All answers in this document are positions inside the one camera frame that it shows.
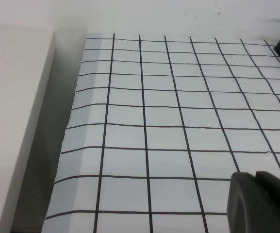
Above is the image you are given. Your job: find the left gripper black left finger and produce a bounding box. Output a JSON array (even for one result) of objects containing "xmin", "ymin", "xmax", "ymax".
[{"xmin": 227, "ymin": 171, "xmax": 272, "ymax": 233}]

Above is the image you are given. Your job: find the white black-grid tablecloth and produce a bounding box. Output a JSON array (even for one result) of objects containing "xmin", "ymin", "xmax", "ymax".
[{"xmin": 41, "ymin": 33, "xmax": 280, "ymax": 233}]

